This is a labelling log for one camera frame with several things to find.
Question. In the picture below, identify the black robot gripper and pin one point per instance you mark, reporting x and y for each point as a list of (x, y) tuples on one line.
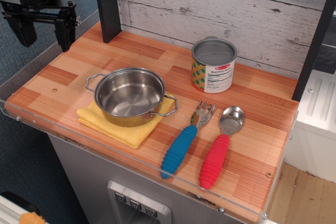
[(65, 24)]

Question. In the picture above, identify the red-handled metal spoon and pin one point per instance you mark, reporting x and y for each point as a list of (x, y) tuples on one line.
[(230, 122)]

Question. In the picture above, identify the silver steel pan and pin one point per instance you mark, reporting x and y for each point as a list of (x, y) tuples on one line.
[(131, 96)]

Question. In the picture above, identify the yellow folded cloth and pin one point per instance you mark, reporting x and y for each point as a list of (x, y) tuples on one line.
[(92, 117)]

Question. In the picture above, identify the grey toy fridge cabinet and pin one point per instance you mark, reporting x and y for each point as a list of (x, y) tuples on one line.
[(89, 172)]

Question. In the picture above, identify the toy food can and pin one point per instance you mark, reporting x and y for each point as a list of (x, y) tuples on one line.
[(213, 64)]

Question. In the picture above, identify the orange object at corner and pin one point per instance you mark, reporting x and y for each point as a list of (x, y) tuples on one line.
[(31, 218)]

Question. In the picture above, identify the silver dispenser button panel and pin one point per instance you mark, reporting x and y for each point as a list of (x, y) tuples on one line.
[(130, 206)]

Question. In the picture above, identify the clear acrylic table guard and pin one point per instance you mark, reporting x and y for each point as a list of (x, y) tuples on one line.
[(49, 99)]

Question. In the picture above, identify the white toy sink unit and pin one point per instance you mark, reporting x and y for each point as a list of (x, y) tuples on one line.
[(311, 145)]

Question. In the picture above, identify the black vertical post left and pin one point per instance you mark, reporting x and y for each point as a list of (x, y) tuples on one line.
[(109, 19)]

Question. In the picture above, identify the black vertical post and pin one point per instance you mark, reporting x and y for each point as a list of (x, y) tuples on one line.
[(312, 54), (109, 19)]

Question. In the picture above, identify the blue-handled metal fork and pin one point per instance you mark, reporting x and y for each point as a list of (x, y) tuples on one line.
[(178, 149)]

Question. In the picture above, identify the black vertical post right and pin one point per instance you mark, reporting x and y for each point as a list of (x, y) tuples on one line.
[(312, 54)]

